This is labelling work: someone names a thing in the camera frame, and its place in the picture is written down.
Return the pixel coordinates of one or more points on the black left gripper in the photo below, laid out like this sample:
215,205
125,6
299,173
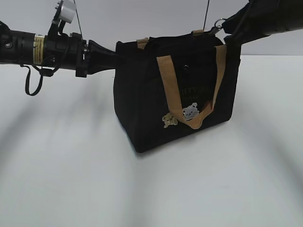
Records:
68,52

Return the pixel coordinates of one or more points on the black canvas tote bag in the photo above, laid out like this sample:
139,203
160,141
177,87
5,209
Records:
167,88

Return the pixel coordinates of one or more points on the silver zipper pull with ring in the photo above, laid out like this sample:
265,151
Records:
217,26

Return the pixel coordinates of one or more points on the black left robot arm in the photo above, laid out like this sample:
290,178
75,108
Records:
27,49

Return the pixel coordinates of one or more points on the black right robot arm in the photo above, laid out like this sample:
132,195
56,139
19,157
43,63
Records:
261,18

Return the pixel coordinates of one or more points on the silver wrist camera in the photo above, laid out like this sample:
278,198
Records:
65,11

